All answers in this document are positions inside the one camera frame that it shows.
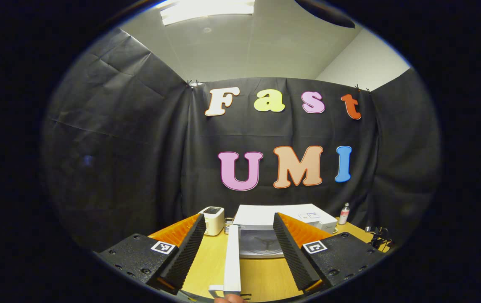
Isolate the ceiling light panel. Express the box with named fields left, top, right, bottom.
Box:
left=160, top=0, right=256, bottom=26

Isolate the white microwave oven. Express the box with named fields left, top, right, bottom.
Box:
left=208, top=205, right=338, bottom=298

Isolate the small white toaster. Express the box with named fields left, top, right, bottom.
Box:
left=199, top=206, right=225, bottom=236

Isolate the small bottle with pink label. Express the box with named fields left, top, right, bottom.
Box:
left=338, top=202, right=351, bottom=225

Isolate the glass turntable plate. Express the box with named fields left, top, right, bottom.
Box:
left=240, top=229, right=284, bottom=255

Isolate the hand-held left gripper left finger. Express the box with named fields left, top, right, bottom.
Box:
left=98, top=213, right=207, bottom=295

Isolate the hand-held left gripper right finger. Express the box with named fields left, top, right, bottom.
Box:
left=273, top=213, right=392, bottom=294

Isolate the black backdrop cloth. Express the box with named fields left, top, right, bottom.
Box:
left=42, top=27, right=442, bottom=253

